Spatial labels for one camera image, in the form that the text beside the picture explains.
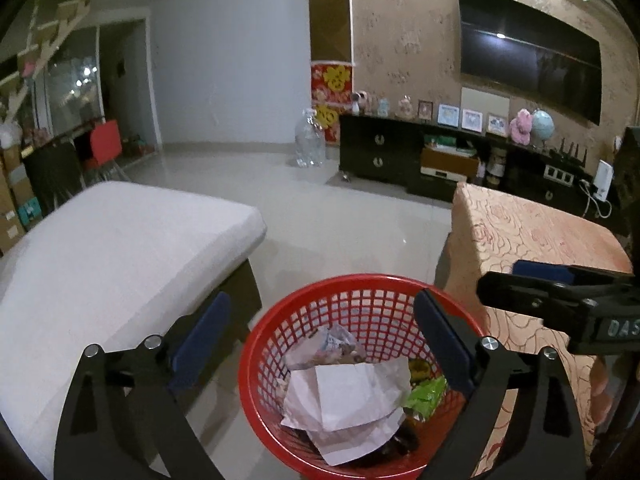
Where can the white plastic bag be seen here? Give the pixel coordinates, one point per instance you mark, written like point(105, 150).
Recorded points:
point(10, 135)

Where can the red festive wall poster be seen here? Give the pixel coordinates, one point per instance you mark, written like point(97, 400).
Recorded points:
point(332, 80)

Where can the black chair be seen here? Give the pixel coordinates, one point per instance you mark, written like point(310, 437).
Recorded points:
point(52, 170)

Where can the pink figurine ornament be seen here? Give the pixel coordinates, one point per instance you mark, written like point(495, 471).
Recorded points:
point(404, 106)

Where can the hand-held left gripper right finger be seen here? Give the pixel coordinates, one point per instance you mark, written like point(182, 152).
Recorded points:
point(442, 340)

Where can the clear plastic wrapper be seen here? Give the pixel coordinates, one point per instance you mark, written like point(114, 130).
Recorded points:
point(325, 345)

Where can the stack of cardboard boxes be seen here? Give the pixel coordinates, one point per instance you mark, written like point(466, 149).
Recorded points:
point(12, 200)

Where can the stacked round tins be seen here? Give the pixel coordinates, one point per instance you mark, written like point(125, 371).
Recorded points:
point(495, 167)

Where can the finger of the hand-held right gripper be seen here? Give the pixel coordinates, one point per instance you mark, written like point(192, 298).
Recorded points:
point(525, 292)
point(542, 271)

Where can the white wall panel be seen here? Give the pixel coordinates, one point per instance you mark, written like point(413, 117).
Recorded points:
point(485, 102)

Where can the wall mounted black television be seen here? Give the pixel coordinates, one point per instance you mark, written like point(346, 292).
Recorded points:
point(530, 50)

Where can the rose patterned tablecloth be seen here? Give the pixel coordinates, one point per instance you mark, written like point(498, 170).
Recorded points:
point(525, 230)

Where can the yellow fruit peel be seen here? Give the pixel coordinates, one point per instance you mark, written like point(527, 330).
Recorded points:
point(420, 367)

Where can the light blue desk globe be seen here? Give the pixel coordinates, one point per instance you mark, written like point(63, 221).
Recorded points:
point(542, 124)

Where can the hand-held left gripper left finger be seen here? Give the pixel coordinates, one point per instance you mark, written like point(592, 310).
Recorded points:
point(200, 345)

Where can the dark photo frame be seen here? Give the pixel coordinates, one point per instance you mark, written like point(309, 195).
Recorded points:
point(425, 109)

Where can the white paper napkin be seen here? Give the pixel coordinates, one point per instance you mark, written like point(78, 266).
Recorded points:
point(350, 390)

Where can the red plastic mesh basket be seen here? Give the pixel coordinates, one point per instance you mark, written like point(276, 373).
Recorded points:
point(360, 280)

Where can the white staircase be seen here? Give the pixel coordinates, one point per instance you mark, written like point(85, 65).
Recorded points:
point(65, 10)

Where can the person's right hand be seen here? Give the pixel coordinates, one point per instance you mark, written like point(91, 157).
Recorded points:
point(602, 385)

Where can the black router with antennas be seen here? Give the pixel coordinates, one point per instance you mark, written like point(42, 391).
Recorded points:
point(567, 156)

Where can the white power strip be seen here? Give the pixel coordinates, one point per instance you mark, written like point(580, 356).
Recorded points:
point(559, 173)

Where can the small blue ornament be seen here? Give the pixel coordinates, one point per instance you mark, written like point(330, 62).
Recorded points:
point(383, 106)

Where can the white cushioned bench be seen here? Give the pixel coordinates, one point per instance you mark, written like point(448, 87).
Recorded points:
point(125, 240)

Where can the white security camera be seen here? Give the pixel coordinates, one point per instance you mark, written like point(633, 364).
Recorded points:
point(355, 105)

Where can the pink plush toy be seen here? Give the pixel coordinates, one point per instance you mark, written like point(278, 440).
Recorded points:
point(521, 126)

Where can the red chair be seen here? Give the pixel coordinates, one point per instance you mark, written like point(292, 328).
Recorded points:
point(105, 142)

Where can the white box device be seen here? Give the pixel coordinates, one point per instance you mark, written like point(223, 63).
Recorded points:
point(603, 180)

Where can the black television cabinet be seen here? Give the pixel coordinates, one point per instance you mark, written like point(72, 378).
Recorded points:
point(380, 150)

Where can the clear large water jug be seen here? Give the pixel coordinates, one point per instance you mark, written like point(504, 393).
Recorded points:
point(310, 140)

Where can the green flat packets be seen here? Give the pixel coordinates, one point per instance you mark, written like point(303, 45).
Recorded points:
point(450, 145)

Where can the green snack wrapper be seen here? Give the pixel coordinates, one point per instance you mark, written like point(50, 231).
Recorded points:
point(425, 392)

